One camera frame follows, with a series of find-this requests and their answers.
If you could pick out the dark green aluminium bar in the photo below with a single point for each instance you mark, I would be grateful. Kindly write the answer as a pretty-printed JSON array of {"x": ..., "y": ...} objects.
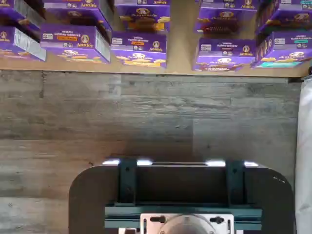
[
  {"x": 235, "y": 182},
  {"x": 126, "y": 182}
]

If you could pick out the purple Annie's box teal label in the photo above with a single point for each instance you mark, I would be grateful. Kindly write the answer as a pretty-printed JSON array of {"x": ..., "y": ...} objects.
[
  {"x": 292, "y": 3},
  {"x": 287, "y": 19},
  {"x": 290, "y": 41}
]

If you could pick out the white fabric curtain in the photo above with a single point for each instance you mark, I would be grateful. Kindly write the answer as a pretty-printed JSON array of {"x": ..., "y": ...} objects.
[{"x": 304, "y": 146}]

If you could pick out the purple Annie's box maroon label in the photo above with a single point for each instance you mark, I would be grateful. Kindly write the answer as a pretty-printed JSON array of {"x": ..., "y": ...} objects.
[
  {"x": 226, "y": 3},
  {"x": 224, "y": 17},
  {"x": 224, "y": 47}
]

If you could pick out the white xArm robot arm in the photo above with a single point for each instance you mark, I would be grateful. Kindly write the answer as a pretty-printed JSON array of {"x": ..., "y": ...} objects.
[{"x": 185, "y": 226}]

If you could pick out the tan wooden shelf board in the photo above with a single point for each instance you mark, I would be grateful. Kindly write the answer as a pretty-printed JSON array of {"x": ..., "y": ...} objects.
[{"x": 180, "y": 48}]

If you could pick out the white metal mounting plate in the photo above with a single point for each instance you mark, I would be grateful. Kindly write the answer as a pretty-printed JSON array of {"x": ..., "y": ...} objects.
[{"x": 148, "y": 228}]

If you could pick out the long dark green aluminium rail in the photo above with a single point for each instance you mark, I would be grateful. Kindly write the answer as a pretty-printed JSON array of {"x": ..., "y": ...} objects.
[{"x": 122, "y": 217}]

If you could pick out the purple Annie's box orange label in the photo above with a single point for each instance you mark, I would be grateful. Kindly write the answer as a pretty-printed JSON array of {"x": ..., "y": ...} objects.
[
  {"x": 73, "y": 4},
  {"x": 143, "y": 14},
  {"x": 68, "y": 36},
  {"x": 73, "y": 14},
  {"x": 146, "y": 2},
  {"x": 136, "y": 41}
]

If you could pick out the black rounded robot base table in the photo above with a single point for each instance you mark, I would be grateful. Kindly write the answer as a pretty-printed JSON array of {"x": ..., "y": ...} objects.
[{"x": 92, "y": 195}]

